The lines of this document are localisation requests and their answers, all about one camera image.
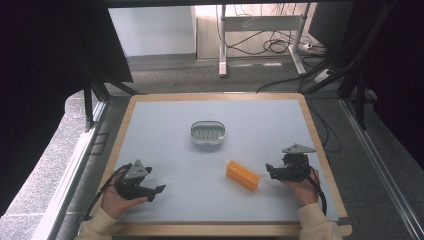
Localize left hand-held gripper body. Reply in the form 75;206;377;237
115;159;158;203

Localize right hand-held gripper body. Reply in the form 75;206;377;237
269;143;317;183

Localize orange soap bar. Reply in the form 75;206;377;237
225;160;261;193

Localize clear soap dish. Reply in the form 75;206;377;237
189;120;227;146

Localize person's right hand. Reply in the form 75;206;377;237
283;167;322;208

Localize person's left hand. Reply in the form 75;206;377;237
100;168;149;220

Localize black metal stand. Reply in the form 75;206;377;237
79;49;139;131
301;3;398;131

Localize white power strip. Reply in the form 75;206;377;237
313;68;334;84

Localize black curtain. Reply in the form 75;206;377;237
0;0;134;218

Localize white cabinet panel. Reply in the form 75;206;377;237
108;6;197;58

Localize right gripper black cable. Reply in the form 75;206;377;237
293;161;328;216

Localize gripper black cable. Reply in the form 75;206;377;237
293;161;328;216
81;162;133;222

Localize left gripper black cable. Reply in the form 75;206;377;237
81;162;133;222

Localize black floor cables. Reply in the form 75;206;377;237
226;3;342;154

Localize white metal desk frame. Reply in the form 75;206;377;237
218;3;312;78

